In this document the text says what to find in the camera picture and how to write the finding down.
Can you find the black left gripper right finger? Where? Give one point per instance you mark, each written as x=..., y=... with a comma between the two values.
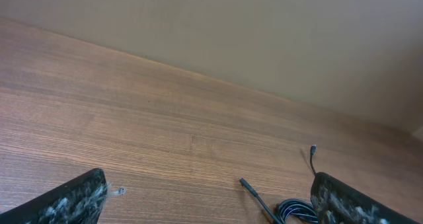
x=336, y=202

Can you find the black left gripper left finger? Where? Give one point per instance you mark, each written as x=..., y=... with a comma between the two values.
x=79, y=200

